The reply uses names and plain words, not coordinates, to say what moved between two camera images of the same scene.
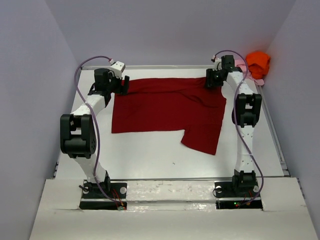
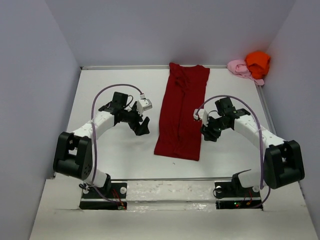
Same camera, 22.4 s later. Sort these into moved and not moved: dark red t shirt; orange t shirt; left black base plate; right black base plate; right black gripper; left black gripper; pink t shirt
Moved: dark red t shirt; right black gripper; left black gripper
Not moved: right black base plate; left black base plate; pink t shirt; orange t shirt
